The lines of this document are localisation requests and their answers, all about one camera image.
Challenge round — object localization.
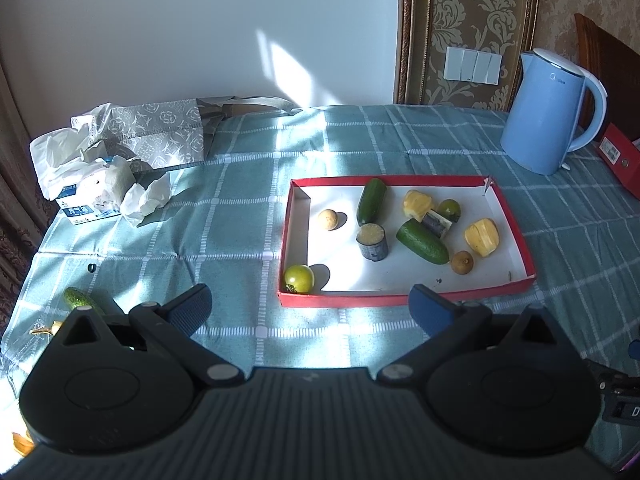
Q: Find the small whole cucumber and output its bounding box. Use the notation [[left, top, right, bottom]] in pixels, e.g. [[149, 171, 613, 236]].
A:
[[63, 286, 107, 316]]

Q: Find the thick sugarcane piece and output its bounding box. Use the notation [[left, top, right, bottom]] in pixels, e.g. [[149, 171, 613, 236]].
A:
[[356, 223, 390, 262]]

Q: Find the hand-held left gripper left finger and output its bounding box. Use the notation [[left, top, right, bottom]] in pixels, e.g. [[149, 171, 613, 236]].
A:
[[37, 282, 247, 389]]

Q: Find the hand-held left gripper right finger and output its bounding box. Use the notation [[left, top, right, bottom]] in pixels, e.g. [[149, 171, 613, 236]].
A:
[[376, 284, 584, 387]]

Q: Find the long cucumber piece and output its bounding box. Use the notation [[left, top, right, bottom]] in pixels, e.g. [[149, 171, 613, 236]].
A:
[[356, 178, 388, 227]]

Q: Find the white wall switch panel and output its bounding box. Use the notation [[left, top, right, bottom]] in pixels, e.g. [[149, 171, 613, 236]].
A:
[[444, 46, 503, 85]]

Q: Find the green checked tablecloth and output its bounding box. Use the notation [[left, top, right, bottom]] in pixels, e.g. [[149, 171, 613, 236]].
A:
[[0, 104, 640, 472]]

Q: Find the grey patterned gift bag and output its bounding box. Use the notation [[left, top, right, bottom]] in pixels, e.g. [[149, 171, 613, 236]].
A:
[[70, 95, 304, 169]]

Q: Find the red shallow cardboard box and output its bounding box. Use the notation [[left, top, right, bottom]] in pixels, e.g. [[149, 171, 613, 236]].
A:
[[278, 175, 538, 309]]

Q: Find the split sugarcane piece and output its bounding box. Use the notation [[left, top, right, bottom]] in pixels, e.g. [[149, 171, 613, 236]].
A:
[[421, 210, 453, 239]]

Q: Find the gold wall frame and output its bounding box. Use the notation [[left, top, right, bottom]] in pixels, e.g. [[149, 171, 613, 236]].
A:
[[393, 0, 544, 109]]

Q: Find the crumpled white tissue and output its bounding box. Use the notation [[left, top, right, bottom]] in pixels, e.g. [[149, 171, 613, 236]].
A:
[[120, 173, 172, 228]]

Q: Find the red flat box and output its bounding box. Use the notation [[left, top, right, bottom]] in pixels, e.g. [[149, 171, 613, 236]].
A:
[[597, 122, 640, 199]]

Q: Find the brown patterned curtain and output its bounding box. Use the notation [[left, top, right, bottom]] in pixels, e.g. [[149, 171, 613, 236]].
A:
[[0, 60, 57, 333]]

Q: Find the blue electric kettle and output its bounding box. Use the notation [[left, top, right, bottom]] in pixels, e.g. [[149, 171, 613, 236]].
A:
[[501, 48, 610, 176]]

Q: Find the white plastic bag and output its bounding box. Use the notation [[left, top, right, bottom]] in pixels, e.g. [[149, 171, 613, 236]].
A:
[[29, 102, 115, 202]]

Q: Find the small yellow jackfruit piece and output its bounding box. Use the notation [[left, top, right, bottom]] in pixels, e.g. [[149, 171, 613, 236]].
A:
[[403, 190, 434, 222]]

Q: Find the brown wooden chair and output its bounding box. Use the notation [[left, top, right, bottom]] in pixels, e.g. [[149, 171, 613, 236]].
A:
[[574, 12, 640, 144]]

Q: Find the short cucumber piece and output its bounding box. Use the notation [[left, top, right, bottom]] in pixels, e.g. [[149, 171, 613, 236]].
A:
[[396, 218, 451, 265]]

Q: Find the pile of banana peels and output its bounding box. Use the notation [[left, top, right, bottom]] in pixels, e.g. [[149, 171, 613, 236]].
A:
[[12, 430, 36, 458]]

